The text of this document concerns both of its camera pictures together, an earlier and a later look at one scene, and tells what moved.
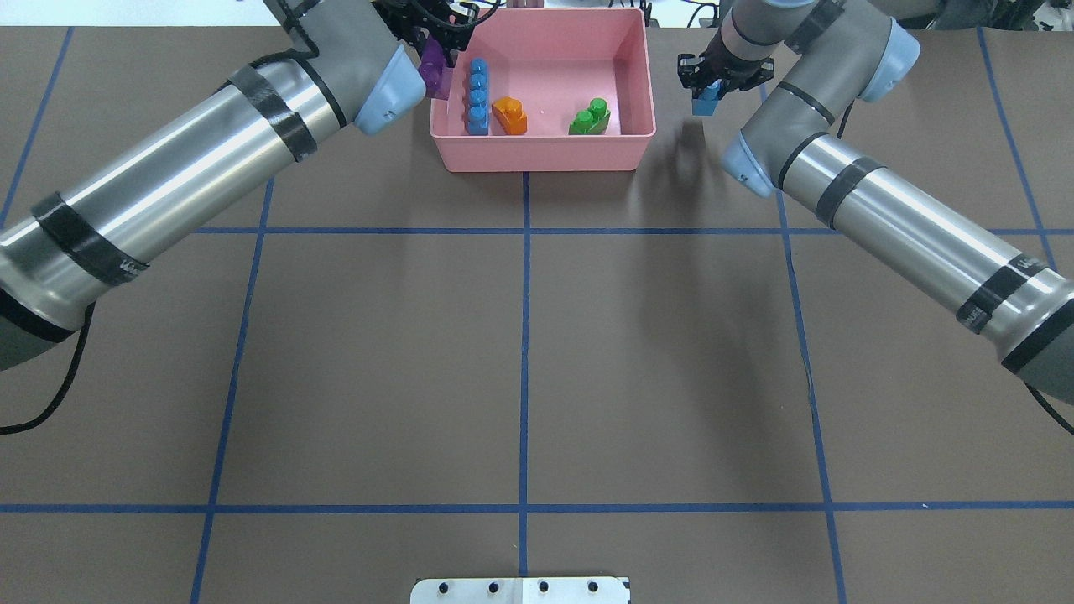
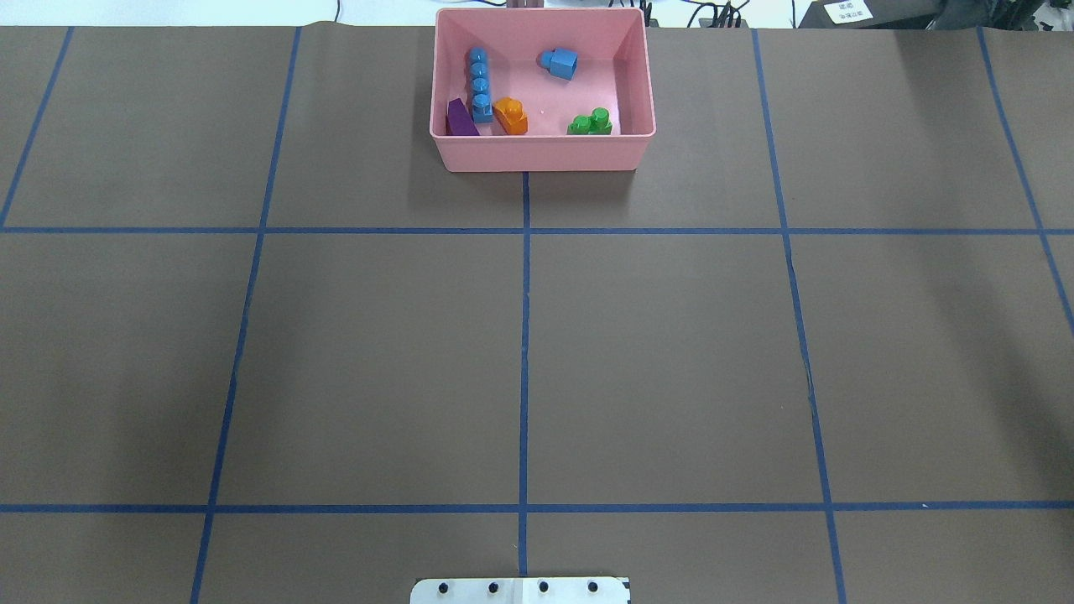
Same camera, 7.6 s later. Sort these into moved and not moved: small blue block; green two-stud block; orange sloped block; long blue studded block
Moved: green two-stud block; small blue block
Not moved: orange sloped block; long blue studded block
